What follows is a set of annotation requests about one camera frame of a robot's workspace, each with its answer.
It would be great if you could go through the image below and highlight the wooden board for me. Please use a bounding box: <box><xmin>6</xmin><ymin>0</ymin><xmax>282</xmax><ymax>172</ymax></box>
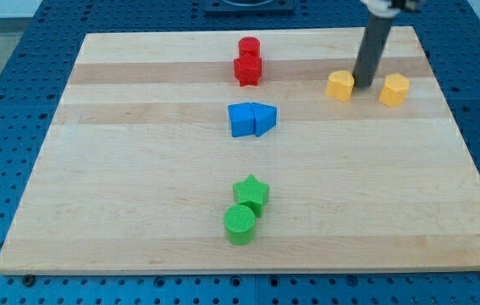
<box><xmin>0</xmin><ymin>26</ymin><xmax>480</xmax><ymax>275</ymax></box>

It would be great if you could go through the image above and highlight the green star block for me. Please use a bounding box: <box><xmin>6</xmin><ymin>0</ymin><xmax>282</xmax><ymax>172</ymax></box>
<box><xmin>232</xmin><ymin>175</ymin><xmax>270</xmax><ymax>218</ymax></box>

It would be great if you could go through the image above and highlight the yellow heart block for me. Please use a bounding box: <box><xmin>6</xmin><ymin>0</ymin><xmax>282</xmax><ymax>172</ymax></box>
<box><xmin>326</xmin><ymin>70</ymin><xmax>355</xmax><ymax>102</ymax></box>

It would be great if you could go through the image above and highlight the green cylinder block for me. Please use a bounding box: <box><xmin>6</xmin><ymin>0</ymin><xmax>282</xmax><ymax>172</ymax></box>
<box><xmin>223</xmin><ymin>204</ymin><xmax>256</xmax><ymax>246</ymax></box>

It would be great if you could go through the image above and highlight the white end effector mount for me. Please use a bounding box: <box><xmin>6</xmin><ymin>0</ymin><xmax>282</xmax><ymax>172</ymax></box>
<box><xmin>361</xmin><ymin>0</ymin><xmax>425</xmax><ymax>17</ymax></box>

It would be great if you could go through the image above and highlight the yellow hexagon block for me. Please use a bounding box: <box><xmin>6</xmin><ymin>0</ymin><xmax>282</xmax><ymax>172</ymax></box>
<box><xmin>378</xmin><ymin>74</ymin><xmax>410</xmax><ymax>107</ymax></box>

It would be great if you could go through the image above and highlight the red star block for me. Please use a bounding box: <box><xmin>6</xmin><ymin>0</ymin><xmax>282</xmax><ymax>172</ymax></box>
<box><xmin>234</xmin><ymin>53</ymin><xmax>262</xmax><ymax>86</ymax></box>

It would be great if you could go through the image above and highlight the blue cube block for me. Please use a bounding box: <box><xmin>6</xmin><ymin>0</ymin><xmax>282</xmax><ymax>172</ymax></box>
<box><xmin>228</xmin><ymin>103</ymin><xmax>255</xmax><ymax>137</ymax></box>

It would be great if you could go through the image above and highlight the blue triangle block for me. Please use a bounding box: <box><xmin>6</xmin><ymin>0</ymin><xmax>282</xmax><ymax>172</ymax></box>
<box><xmin>251</xmin><ymin>103</ymin><xmax>278</xmax><ymax>136</ymax></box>

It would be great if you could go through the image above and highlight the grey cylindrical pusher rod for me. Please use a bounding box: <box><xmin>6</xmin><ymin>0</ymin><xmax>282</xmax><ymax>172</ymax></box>
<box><xmin>352</xmin><ymin>14</ymin><xmax>394</xmax><ymax>88</ymax></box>

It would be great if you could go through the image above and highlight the red cylinder block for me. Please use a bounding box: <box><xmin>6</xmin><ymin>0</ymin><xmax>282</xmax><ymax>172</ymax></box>
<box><xmin>238</xmin><ymin>36</ymin><xmax>261</xmax><ymax>57</ymax></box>

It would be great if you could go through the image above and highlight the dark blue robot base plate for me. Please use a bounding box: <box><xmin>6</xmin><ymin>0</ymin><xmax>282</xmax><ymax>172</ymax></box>
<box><xmin>202</xmin><ymin>0</ymin><xmax>295</xmax><ymax>14</ymax></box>

